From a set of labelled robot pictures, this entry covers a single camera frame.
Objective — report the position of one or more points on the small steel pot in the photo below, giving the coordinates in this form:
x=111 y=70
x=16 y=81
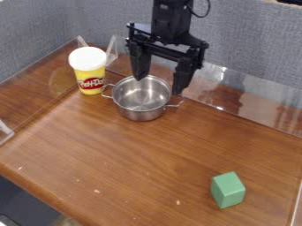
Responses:
x=140 y=99

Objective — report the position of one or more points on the clear acrylic left barrier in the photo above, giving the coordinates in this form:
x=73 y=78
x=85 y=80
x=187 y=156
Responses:
x=35 y=88

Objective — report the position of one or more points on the clear acrylic back barrier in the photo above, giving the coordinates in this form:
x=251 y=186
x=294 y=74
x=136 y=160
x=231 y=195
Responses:
x=243 y=95

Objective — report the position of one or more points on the clear acrylic barrier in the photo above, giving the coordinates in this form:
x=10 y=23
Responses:
x=35 y=88
x=243 y=95

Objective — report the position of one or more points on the yellow Play-Doh can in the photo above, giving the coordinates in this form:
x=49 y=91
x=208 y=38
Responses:
x=87 y=60

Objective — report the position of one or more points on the green foam block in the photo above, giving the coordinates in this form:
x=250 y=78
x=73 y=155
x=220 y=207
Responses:
x=227 y=189

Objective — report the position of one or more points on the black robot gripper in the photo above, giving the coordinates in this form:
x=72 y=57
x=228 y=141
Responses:
x=165 y=38

